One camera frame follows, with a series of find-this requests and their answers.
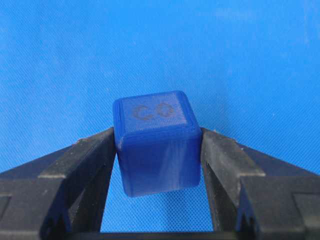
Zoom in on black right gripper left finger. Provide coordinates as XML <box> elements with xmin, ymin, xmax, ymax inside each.
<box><xmin>0</xmin><ymin>128</ymin><xmax>116</xmax><ymax>240</ymax></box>

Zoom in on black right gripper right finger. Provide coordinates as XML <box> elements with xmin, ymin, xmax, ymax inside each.
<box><xmin>200</xmin><ymin>128</ymin><xmax>320</xmax><ymax>240</ymax></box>

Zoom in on blue block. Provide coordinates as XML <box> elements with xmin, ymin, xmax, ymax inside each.
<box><xmin>112</xmin><ymin>90</ymin><xmax>202</xmax><ymax>197</ymax></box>

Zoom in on blue table cloth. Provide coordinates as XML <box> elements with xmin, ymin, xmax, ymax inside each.
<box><xmin>0</xmin><ymin>0</ymin><xmax>320</xmax><ymax>233</ymax></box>

